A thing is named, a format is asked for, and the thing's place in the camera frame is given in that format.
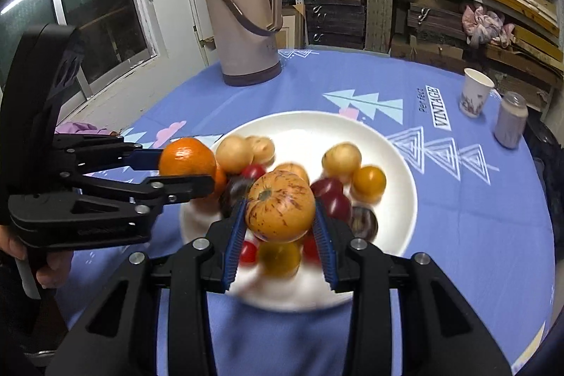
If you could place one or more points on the grey drink can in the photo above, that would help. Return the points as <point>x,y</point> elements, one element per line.
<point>510,120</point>

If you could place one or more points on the yellow cherry tomato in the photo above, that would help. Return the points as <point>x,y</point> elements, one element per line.
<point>278,259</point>
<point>369,182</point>

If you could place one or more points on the pink crumpled cloth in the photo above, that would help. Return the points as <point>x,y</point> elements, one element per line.
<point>484,23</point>

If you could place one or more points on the large speckled tan fruit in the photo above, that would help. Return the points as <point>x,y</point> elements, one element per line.
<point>281,206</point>

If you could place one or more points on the purple cloth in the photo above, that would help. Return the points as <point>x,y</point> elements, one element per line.
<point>79,127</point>

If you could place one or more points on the sliding glass window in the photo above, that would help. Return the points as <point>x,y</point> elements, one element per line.
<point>101,6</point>

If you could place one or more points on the framed panel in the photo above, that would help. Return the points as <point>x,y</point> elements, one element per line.
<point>291,28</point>

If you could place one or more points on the person's left hand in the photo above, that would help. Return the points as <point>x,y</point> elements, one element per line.
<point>55,270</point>

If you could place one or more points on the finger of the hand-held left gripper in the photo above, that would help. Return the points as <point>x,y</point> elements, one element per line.
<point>185,189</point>
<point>143,159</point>

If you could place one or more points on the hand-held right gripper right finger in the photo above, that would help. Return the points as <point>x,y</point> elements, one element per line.
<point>326,248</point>

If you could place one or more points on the orange mandarin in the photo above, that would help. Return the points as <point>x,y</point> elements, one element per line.
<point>219,182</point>
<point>187,158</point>

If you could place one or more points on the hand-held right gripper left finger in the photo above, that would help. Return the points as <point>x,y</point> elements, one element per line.
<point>233,246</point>

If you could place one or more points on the beige thermos jug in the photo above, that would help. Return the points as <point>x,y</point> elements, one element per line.
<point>238,28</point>

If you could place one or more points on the black bag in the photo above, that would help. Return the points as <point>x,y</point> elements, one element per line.
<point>541,142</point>

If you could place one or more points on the dark brown water chestnut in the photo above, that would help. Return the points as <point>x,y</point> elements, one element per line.
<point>235,193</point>
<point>363,223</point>

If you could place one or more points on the dark red plum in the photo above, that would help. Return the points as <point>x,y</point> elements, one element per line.
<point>339,206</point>
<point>326,186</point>

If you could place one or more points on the white oval plate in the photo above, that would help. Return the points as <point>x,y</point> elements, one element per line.
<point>387,164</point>

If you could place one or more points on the tan round fruit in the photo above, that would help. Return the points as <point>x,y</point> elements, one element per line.
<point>263,149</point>
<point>234,153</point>
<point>291,170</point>
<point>341,160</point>

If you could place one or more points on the red cherry tomato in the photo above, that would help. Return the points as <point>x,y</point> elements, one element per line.
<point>253,172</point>
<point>310,248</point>
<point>246,251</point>

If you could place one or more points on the white paper cup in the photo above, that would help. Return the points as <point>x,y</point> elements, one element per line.
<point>475,94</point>

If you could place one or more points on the white panel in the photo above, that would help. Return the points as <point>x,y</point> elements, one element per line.
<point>196,6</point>

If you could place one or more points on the blue printed tablecloth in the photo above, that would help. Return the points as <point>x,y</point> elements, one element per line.
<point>462,226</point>

